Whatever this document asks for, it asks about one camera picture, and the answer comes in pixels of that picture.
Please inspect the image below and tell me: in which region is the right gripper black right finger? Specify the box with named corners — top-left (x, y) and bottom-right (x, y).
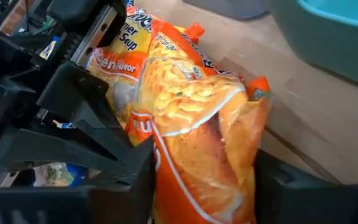
top-left (254, 149), bottom-right (358, 224)

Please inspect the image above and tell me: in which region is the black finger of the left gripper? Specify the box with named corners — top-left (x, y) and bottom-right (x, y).
top-left (37, 60), bottom-right (134, 160)
top-left (0, 127), bottom-right (127, 187)

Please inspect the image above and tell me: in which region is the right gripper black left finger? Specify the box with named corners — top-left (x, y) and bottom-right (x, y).
top-left (0, 136), bottom-right (156, 224)

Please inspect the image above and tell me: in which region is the blue Maruchan ramen packet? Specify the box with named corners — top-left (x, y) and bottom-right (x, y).
top-left (32, 161), bottom-right (89, 188)

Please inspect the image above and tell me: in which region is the orange Maruchan chicken ramen packet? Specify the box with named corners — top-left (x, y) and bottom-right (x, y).
top-left (85, 5), bottom-right (158, 128)
top-left (125, 20), bottom-right (272, 224)

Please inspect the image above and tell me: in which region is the teal plastic bin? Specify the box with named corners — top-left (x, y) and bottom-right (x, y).
top-left (268, 0), bottom-right (358, 91)

